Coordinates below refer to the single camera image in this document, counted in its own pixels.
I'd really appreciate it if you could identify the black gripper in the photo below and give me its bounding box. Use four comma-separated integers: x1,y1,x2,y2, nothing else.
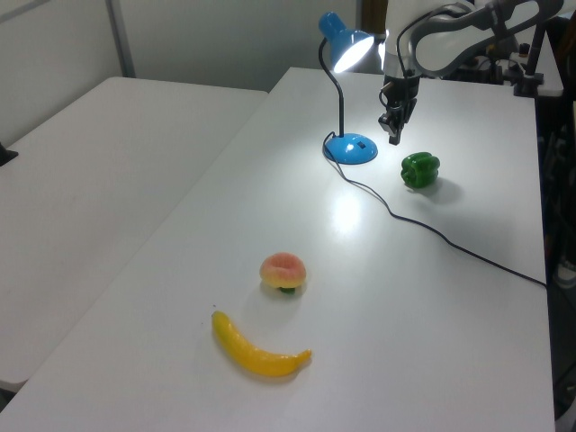
377,74,423,147

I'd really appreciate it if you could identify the blue gooseneck desk lamp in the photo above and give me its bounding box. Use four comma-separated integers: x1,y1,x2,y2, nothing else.
318,12,379,166

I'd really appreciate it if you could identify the green bell pepper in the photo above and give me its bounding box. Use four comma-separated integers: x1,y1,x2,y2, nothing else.
400,151,441,189

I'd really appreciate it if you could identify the black clamp stand with pole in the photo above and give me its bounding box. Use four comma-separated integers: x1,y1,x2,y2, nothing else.
513,24,546,98

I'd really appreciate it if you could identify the pink yellow peach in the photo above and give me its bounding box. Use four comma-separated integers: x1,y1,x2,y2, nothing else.
258,252,309,296

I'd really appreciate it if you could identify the yellow banana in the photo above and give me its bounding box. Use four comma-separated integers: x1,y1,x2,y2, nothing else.
211,310,313,378

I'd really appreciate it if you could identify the black lamp power cable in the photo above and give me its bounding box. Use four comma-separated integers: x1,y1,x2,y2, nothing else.
323,130,549,287

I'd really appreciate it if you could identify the black table clamp mount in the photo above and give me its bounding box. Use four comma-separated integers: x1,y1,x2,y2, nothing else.
0,141,20,168

